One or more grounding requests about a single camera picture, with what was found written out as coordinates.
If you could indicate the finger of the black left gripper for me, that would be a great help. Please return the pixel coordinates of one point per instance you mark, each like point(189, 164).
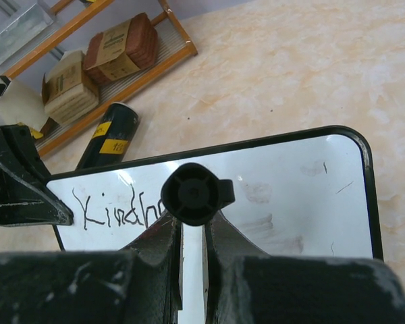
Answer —
point(24, 196)

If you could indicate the black capped marker pen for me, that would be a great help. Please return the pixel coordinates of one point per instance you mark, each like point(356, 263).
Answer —
point(193, 194)

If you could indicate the black yellow drink can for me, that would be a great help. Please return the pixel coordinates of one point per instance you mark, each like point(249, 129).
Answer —
point(112, 137)

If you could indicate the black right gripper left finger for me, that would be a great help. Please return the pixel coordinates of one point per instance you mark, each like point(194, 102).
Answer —
point(137, 284)

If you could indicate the orange wooden shelf rack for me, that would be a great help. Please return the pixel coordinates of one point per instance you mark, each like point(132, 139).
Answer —
point(175, 45)

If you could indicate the black framed whiteboard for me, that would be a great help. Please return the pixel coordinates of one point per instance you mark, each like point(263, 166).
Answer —
point(304, 194)

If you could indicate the clear plastic box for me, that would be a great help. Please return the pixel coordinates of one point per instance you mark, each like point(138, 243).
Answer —
point(22, 27)

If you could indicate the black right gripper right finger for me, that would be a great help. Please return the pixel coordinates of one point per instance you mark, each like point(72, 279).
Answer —
point(247, 285)

